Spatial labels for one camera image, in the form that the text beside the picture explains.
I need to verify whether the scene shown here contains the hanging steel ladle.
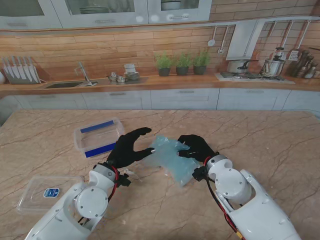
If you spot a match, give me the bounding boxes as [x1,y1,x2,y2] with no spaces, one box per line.
[216,24,230,55]

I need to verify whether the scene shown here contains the red black arm cable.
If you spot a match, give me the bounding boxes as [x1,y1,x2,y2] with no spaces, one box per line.
[203,156,245,240]
[77,166,121,226]

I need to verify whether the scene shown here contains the wooden pepper mills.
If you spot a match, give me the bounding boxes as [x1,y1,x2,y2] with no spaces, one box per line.
[284,49,320,79]

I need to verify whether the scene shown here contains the white kitchen cabinets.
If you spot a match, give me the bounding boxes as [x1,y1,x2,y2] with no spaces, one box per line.
[0,87,320,112]
[0,0,213,30]

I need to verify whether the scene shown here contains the red black left arm cable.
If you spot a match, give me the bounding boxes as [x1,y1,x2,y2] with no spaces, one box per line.
[77,166,121,226]

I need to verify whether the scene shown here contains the steel kitchen sink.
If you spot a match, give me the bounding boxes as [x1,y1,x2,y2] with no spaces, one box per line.
[44,81,85,90]

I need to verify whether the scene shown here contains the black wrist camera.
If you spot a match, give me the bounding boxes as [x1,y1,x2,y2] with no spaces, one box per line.
[116,172,132,188]
[191,166,208,182]

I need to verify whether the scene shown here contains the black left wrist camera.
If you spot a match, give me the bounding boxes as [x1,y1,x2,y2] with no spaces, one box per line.
[116,172,132,188]

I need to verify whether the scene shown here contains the clear crate with blue tape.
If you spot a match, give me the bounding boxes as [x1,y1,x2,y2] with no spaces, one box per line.
[73,117,126,159]

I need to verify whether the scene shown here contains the white lower kitchen cabinets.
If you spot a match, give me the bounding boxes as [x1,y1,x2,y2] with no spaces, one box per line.
[0,87,320,112]

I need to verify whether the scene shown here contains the stack of white dishes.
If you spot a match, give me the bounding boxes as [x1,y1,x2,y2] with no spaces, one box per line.
[123,63,141,82]

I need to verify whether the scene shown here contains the hanging steel grater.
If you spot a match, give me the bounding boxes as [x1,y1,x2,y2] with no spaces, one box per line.
[288,21,311,61]

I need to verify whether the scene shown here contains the small white plastic scrap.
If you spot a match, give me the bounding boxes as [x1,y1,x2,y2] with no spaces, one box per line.
[123,167,145,183]

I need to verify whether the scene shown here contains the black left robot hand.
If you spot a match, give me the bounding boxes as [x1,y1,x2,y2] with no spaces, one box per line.
[106,126,156,171]

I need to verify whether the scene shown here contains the clear lid with blue label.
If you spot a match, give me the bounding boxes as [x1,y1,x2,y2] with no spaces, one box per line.
[16,175,85,215]

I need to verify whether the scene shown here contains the wooden kitchen countertop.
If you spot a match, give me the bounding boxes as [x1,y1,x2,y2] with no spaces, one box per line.
[0,73,320,97]

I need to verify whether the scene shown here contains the knife block with knives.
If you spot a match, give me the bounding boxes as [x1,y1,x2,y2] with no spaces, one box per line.
[1,56,42,85]

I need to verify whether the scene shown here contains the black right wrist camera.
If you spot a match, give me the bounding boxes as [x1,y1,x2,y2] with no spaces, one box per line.
[191,166,208,182]

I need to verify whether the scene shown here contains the steel kitchen faucet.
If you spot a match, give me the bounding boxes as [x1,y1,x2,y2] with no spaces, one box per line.
[74,61,99,87]

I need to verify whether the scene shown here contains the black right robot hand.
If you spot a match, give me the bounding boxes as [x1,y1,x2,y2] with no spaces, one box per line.
[176,134,218,164]

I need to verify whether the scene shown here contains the red black right arm cable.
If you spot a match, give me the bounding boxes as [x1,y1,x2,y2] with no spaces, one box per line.
[203,156,245,240]

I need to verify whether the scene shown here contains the green herb in black pot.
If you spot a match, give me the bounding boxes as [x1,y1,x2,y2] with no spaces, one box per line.
[154,50,175,77]
[174,50,193,76]

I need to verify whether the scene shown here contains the white upper kitchen cabinets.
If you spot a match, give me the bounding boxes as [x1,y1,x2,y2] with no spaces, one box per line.
[0,0,213,30]

